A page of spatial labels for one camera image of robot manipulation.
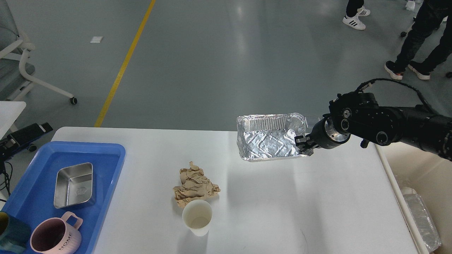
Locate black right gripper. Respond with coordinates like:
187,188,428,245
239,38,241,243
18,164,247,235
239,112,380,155
295,117,351,156

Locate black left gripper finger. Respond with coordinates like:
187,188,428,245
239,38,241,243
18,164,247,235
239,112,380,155
0,122,53,157

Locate aluminium foil tray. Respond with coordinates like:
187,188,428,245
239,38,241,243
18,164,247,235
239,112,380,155
236,113,307,162

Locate stainless steel rectangular container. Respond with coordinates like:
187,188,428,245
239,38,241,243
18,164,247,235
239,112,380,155
53,162,96,210

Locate pink HOME mug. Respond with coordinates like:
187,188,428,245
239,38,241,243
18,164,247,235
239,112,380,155
30,212,83,254

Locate white paper cup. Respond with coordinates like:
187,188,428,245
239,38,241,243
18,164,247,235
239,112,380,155
182,200,213,237

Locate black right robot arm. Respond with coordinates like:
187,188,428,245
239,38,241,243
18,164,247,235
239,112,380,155
295,79,452,160

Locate clear floor plate left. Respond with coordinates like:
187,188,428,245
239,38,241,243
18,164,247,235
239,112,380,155
305,116,322,129

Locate white side table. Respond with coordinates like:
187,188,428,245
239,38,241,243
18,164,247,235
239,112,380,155
0,101,37,162

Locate blue plastic tray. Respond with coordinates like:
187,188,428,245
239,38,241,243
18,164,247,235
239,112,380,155
2,141,125,254

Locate teal yellow cup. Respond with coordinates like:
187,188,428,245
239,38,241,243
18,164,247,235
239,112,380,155
0,211,31,254

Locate beige plastic bin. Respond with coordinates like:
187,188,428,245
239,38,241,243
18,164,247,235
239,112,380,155
374,143,452,254

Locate crumpled brown paper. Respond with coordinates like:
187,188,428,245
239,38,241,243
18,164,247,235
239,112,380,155
173,161,221,208

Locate person with white sneakers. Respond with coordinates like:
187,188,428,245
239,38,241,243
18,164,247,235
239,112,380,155
343,0,371,31

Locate person in dark jeans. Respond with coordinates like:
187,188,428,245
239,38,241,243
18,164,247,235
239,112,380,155
385,0,452,80

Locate black cables at left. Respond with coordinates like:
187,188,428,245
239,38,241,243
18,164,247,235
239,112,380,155
0,159,14,203

